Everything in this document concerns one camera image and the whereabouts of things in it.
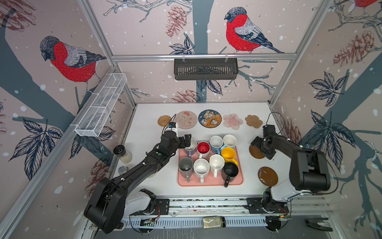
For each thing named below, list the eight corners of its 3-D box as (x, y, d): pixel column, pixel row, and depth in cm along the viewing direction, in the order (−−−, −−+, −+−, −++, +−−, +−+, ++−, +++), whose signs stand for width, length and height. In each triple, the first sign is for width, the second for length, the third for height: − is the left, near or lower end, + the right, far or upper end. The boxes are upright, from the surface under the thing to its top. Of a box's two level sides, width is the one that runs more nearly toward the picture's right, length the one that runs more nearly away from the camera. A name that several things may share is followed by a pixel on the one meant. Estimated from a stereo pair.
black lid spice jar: (118, 163, 89) (110, 156, 81) (122, 152, 93) (115, 144, 86) (130, 163, 89) (124, 156, 81) (134, 152, 93) (128, 144, 86)
